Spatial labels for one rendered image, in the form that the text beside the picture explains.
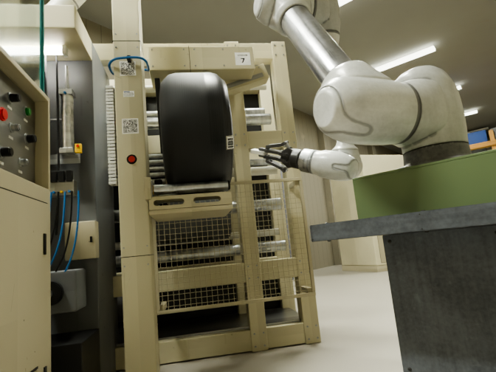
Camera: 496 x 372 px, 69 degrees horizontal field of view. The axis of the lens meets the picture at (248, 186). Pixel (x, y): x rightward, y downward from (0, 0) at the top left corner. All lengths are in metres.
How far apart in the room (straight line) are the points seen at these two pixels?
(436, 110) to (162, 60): 1.60
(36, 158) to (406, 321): 1.36
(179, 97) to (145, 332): 1.01
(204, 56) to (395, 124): 1.53
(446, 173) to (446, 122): 0.17
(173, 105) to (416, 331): 1.20
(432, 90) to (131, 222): 1.28
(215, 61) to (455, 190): 1.65
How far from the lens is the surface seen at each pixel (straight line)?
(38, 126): 1.64
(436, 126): 0.98
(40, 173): 1.59
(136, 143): 1.78
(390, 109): 0.89
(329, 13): 1.45
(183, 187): 1.64
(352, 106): 0.85
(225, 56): 2.26
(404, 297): 0.96
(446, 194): 0.88
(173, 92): 1.64
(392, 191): 0.90
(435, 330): 0.95
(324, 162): 1.32
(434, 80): 1.03
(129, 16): 2.07
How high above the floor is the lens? 0.61
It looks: 9 degrees up
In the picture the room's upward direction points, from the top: 6 degrees counter-clockwise
